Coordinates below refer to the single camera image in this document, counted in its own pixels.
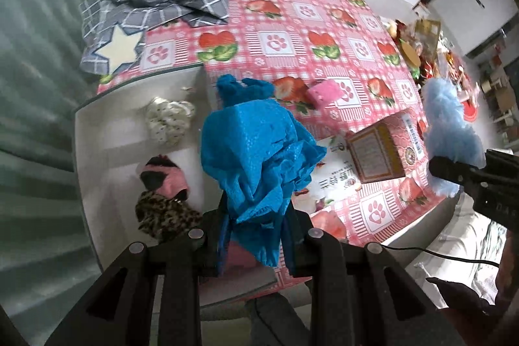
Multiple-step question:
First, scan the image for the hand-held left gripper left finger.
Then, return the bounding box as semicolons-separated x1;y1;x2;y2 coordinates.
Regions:
44;204;228;346

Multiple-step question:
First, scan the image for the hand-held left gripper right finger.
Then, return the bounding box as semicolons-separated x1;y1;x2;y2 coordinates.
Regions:
286;208;467;346

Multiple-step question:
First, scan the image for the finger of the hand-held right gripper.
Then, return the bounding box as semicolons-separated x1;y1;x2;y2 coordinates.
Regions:
429;157;487;188

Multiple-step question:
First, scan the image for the light blue fluffy cloth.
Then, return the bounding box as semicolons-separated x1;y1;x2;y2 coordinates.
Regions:
422;78;487;197

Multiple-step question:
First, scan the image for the leopard print scrunchie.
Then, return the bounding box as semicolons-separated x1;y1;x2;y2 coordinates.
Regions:
135;190;203;241

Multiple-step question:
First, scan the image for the pink knit sock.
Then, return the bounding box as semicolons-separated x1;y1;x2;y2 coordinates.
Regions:
139;155;190;203

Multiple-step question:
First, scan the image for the white dotted scrunchie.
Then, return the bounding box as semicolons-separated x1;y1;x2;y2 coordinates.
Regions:
145;97;196;146

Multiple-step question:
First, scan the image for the small pink cloth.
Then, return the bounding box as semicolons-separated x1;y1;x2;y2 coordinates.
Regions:
306;80;341;109

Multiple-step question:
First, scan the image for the white box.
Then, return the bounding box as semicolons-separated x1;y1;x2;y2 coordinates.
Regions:
73;64;284;310

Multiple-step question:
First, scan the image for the grey bedding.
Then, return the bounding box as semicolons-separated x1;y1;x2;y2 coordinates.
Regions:
405;192;519;306

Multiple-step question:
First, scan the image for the pink and gold cardboard box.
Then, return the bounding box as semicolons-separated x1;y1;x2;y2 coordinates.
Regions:
344;109;426;185

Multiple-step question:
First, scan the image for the white printed flat package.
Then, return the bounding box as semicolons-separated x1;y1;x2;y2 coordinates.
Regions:
292;135;361;207

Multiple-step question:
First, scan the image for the jar with yellow lid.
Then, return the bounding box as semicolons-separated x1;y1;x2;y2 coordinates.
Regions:
399;40;422;67

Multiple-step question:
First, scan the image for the strawberry printed tablecloth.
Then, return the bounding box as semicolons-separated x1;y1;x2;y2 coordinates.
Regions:
97;0;447;290

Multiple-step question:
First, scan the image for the black cable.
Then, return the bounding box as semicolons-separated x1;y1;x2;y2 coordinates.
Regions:
381;246;503;266

